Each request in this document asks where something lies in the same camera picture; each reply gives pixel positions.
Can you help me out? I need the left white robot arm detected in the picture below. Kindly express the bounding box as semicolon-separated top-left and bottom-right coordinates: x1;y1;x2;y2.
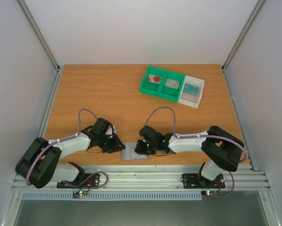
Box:
15;118;125;189

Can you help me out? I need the grey card in bin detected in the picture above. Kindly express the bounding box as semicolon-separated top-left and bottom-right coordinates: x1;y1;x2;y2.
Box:
165;78;180;89

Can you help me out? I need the red circle card in bin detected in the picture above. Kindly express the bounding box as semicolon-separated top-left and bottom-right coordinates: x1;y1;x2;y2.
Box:
146;74;162;84

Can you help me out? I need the teal card in bin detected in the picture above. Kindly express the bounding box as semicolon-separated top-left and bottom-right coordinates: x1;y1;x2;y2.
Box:
183;83;199;96

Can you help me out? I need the left controller board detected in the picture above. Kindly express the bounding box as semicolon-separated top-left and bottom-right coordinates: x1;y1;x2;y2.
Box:
72;191;88;198

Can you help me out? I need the controller board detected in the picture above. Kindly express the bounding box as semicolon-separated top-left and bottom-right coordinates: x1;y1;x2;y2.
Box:
201;190;219;197
72;191;88;198

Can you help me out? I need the green two-compartment bin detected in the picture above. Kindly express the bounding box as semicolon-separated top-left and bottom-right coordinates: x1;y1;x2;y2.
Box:
139;66;185;102

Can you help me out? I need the white plastic bin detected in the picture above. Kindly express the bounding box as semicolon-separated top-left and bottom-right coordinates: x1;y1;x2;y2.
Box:
178;75;205;108

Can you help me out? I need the right controller board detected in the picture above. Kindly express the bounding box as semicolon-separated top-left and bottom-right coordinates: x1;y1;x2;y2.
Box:
201;190;219;197

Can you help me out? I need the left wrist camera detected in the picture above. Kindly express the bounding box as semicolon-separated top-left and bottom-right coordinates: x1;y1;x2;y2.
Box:
105;126;118;136

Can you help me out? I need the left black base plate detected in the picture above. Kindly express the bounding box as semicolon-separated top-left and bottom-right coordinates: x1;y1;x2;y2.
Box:
56;173;100;189

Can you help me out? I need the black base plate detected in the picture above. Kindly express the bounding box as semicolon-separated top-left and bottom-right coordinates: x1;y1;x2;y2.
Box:
56;173;100;189
180;173;226;189

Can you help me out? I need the aluminium front rail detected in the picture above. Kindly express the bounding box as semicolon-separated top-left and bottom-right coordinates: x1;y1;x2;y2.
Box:
11;164;271;192

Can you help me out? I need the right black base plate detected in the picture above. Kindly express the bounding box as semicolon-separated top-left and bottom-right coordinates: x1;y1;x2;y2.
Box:
180;173;226;189

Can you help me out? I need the grey slotted cable duct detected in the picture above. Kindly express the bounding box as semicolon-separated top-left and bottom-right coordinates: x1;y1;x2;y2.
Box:
22;190;202;201

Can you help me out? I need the left aluminium frame post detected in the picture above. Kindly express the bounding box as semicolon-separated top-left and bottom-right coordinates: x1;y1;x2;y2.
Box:
16;0;60;72

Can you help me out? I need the aluminium frame post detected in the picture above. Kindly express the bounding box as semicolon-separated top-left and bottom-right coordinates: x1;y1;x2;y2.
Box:
222;0;266;73
16;0;60;72

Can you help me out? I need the right aluminium frame post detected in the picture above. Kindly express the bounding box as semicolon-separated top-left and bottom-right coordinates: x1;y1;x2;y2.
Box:
222;0;266;73

